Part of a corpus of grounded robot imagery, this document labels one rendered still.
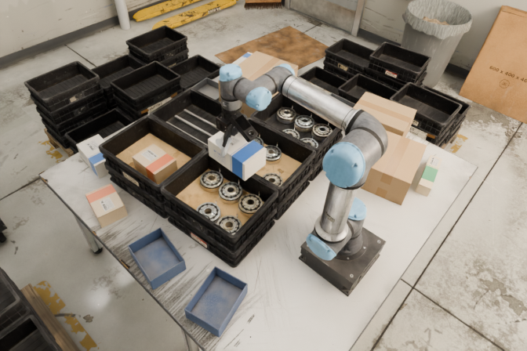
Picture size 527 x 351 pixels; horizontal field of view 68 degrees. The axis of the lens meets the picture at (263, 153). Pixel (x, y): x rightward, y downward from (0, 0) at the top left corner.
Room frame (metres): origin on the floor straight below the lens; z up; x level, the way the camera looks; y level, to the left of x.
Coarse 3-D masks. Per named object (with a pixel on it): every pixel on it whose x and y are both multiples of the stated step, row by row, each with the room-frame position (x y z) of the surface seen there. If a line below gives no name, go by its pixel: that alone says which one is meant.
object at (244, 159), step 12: (240, 144) 1.10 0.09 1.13; (252, 144) 1.10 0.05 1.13; (216, 156) 1.09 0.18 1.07; (228, 156) 1.05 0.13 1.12; (240, 156) 1.04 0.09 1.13; (252, 156) 1.04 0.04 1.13; (264, 156) 1.08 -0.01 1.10; (228, 168) 1.05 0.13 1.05; (240, 168) 1.01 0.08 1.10; (252, 168) 1.03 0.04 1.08
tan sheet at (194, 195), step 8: (200, 176) 1.20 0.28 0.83; (192, 184) 1.15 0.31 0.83; (184, 192) 1.10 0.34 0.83; (192, 192) 1.10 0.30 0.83; (200, 192) 1.11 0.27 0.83; (208, 192) 1.11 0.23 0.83; (216, 192) 1.11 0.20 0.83; (184, 200) 1.06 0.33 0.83; (192, 200) 1.06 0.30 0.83; (200, 200) 1.06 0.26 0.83; (208, 200) 1.06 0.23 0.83; (216, 200) 1.07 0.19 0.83; (224, 208) 1.02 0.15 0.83; (232, 208) 1.03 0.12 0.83; (240, 216) 0.99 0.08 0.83
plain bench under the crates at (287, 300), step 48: (432, 144) 1.64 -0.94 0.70; (432, 192) 1.29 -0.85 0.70; (96, 240) 1.28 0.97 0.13; (192, 240) 0.94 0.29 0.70; (288, 240) 0.97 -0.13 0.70; (384, 240) 0.99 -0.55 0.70; (144, 288) 0.73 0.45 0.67; (192, 288) 0.72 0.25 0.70; (288, 288) 0.74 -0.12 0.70; (336, 288) 0.75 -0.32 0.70; (384, 288) 0.76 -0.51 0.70; (192, 336) 0.54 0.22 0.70; (240, 336) 0.55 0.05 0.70; (288, 336) 0.56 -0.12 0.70; (336, 336) 0.57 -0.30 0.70
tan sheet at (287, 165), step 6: (264, 144) 1.43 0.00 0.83; (282, 156) 1.36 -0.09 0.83; (288, 156) 1.36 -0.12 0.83; (282, 162) 1.31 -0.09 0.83; (288, 162) 1.32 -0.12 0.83; (294, 162) 1.32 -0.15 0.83; (264, 168) 1.27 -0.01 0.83; (270, 168) 1.27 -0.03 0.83; (276, 168) 1.27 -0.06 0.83; (282, 168) 1.27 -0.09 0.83; (288, 168) 1.28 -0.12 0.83; (294, 168) 1.28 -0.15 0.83; (258, 174) 1.23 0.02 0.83; (264, 174) 1.23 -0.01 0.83; (282, 174) 1.24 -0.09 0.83; (288, 174) 1.24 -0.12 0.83
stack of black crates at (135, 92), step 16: (160, 64) 2.49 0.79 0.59; (112, 80) 2.26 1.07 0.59; (128, 80) 2.34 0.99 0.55; (144, 80) 2.43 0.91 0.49; (160, 80) 2.44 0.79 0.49; (176, 80) 2.32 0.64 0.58; (128, 96) 2.09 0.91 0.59; (144, 96) 2.11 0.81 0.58; (160, 96) 2.21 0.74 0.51; (128, 112) 2.16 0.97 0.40
